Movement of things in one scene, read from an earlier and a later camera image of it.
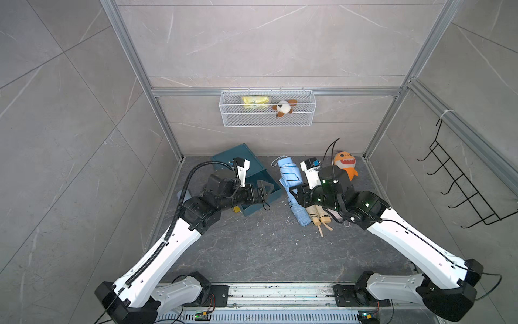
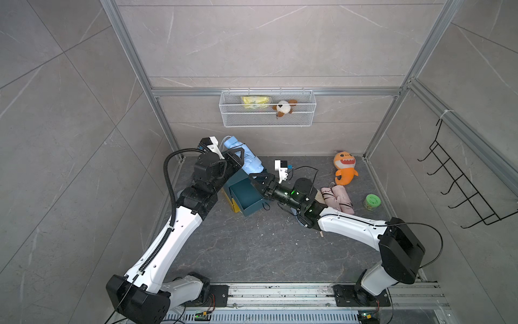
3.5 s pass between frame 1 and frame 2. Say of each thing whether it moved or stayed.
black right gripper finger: moved
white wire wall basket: stayed
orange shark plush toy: stayed
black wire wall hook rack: stayed
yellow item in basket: stayed
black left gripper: moved
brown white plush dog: stayed
